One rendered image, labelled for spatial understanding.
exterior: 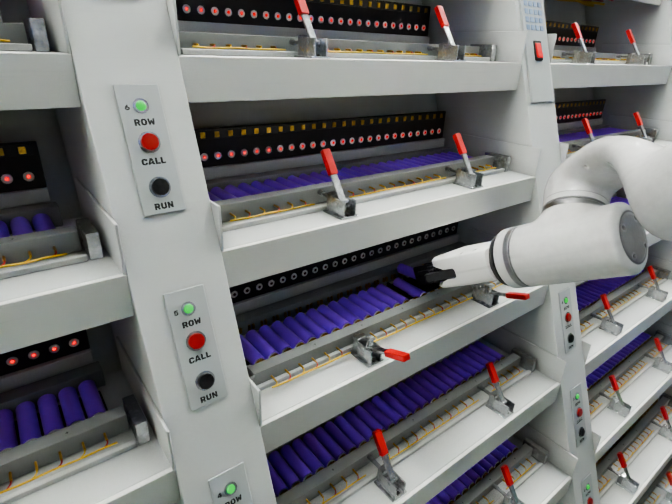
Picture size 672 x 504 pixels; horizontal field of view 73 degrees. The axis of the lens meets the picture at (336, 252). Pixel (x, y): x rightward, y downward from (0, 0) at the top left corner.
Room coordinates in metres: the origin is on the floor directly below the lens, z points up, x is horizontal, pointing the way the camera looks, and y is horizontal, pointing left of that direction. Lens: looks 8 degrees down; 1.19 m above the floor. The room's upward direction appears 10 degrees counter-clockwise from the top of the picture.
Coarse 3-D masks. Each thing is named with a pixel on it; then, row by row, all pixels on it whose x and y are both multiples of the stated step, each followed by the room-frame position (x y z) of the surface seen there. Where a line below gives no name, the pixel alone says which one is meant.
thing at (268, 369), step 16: (448, 288) 0.74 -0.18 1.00; (464, 288) 0.75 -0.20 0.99; (416, 304) 0.69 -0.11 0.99; (432, 304) 0.71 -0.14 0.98; (368, 320) 0.64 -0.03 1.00; (384, 320) 0.64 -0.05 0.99; (400, 320) 0.67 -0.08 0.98; (336, 336) 0.60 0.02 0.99; (368, 336) 0.63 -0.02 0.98; (384, 336) 0.63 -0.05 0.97; (288, 352) 0.56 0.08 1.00; (304, 352) 0.57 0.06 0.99; (320, 352) 0.58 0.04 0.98; (256, 368) 0.53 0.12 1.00; (272, 368) 0.54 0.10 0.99; (288, 368) 0.55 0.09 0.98; (256, 384) 0.53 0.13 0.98
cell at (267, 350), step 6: (252, 330) 0.62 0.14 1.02; (246, 336) 0.61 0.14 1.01; (252, 336) 0.61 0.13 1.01; (258, 336) 0.60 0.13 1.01; (252, 342) 0.60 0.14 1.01; (258, 342) 0.59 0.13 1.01; (264, 342) 0.59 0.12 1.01; (258, 348) 0.59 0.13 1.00; (264, 348) 0.58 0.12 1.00; (270, 348) 0.58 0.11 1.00; (264, 354) 0.57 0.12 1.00; (270, 354) 0.57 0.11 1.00
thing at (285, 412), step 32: (384, 256) 0.82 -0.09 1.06; (288, 288) 0.70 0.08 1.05; (512, 288) 0.79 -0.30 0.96; (544, 288) 0.81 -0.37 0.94; (448, 320) 0.69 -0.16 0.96; (480, 320) 0.70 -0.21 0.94; (416, 352) 0.62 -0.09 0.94; (448, 352) 0.67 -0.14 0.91; (288, 384) 0.54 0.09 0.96; (320, 384) 0.54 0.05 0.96; (352, 384) 0.55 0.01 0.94; (384, 384) 0.59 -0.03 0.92; (288, 416) 0.49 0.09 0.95; (320, 416) 0.53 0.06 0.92
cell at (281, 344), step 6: (264, 330) 0.62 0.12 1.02; (270, 330) 0.62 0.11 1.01; (264, 336) 0.61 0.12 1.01; (270, 336) 0.61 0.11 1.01; (276, 336) 0.60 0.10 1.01; (270, 342) 0.60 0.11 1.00; (276, 342) 0.59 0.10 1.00; (282, 342) 0.59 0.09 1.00; (276, 348) 0.59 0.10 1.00; (282, 348) 0.58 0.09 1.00
